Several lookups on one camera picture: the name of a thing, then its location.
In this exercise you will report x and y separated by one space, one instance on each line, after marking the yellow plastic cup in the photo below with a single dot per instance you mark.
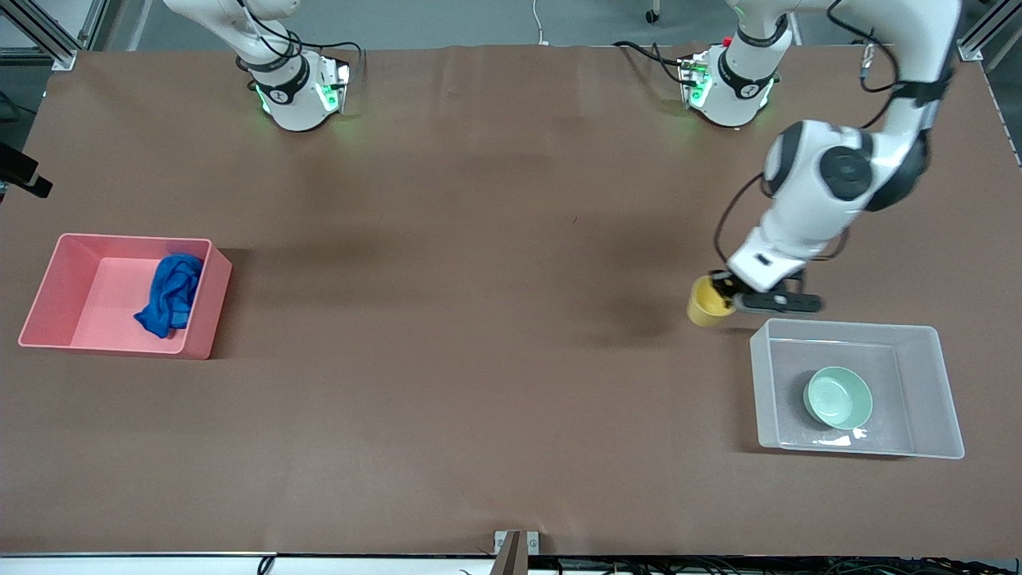
704 307

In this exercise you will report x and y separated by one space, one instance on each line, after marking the mint green bowl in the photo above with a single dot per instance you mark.
838 399

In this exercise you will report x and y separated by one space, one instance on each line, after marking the blue cloth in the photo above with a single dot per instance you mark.
172 295

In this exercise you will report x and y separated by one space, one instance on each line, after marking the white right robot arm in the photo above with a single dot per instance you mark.
291 104

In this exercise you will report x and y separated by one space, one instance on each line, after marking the pink plastic bin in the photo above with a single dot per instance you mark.
96 303

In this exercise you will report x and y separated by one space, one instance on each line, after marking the clear plastic bin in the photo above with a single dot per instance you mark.
926 383

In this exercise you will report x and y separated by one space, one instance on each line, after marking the brown table cover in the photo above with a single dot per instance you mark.
511 239

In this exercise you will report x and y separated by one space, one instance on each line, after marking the aluminium frame profile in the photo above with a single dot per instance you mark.
978 40
48 36

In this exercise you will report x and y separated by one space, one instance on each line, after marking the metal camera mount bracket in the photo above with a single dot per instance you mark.
516 551

